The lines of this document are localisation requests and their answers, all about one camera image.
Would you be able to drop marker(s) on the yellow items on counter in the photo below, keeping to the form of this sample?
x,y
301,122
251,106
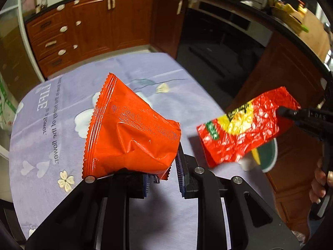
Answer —
x,y
288,15

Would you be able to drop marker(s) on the person's right hand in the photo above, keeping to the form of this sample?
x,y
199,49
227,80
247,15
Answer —
x,y
318,183

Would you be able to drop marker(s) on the wooden kitchen cabinets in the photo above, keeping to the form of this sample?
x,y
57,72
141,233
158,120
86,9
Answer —
x,y
76,30

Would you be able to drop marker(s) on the green white rice bag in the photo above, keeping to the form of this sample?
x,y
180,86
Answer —
x,y
8,107

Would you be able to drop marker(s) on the small white paper scrap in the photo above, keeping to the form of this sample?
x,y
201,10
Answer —
x,y
162,88

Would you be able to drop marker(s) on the teal trash bin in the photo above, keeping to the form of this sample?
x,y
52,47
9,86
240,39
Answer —
x,y
266,155

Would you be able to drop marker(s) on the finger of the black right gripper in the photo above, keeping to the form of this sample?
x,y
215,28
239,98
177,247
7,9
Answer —
x,y
299,117

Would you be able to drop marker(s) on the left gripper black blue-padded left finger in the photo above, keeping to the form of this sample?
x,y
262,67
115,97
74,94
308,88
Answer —
x,y
94,215

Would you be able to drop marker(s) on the black built-in oven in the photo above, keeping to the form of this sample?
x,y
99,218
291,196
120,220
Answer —
x,y
220,49

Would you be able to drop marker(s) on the small orange-red snack packet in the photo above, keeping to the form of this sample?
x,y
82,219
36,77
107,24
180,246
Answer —
x,y
125,132

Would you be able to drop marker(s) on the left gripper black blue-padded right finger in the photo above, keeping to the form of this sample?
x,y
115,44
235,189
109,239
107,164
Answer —
x,y
231,214

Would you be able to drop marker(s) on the large red crinkled snack bag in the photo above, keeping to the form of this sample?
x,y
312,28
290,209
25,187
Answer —
x,y
229,137

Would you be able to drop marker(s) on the lavender floral tablecloth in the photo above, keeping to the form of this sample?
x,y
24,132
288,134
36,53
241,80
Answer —
x,y
48,141

